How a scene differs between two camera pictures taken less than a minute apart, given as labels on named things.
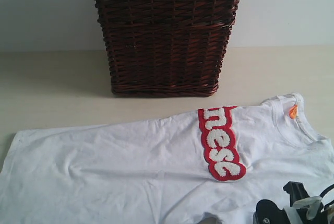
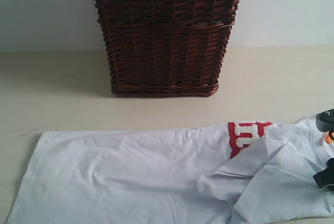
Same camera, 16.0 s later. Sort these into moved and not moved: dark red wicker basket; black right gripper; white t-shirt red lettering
Moved: black right gripper; white t-shirt red lettering
Not moved: dark red wicker basket
